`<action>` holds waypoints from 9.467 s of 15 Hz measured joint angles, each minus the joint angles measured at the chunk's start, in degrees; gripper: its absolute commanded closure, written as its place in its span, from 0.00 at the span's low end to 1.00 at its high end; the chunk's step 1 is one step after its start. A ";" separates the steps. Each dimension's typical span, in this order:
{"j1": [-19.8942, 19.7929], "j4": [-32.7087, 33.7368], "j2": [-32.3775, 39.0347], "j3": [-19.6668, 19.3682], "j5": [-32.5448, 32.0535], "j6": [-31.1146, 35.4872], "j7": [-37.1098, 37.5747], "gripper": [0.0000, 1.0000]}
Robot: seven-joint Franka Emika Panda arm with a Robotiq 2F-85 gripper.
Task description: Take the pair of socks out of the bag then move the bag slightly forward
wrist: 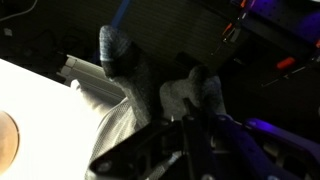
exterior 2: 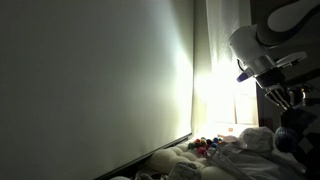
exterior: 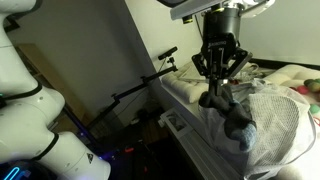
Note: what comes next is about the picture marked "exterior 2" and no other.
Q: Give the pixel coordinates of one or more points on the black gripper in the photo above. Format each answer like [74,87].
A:
[271,78]

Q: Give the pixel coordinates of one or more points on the white mesh laundry bag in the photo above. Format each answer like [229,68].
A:
[256,150]

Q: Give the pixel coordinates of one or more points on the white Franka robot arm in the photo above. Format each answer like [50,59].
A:
[246,43]

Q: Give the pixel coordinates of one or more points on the dark argyle patterned item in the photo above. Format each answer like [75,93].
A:
[305,145]

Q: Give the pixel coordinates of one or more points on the small tan box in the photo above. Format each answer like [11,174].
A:
[230,129]

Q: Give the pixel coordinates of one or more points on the blue felt ball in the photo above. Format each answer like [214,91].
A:
[216,140]

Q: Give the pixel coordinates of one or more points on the white curtain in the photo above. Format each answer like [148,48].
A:
[216,26]

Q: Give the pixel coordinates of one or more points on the green felt ball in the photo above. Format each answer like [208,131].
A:
[191,145]

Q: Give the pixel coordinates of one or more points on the gray white knitted cloth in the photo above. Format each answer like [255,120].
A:
[185,170]

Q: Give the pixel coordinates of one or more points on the white tufted cushion mat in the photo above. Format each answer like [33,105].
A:
[163,160]

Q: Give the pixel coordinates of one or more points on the white screen with black border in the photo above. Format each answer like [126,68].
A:
[100,83]

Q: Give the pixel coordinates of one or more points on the black camera mount with bar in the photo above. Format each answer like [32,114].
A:
[310,95]

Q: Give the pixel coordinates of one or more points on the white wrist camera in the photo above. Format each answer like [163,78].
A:
[290,58]

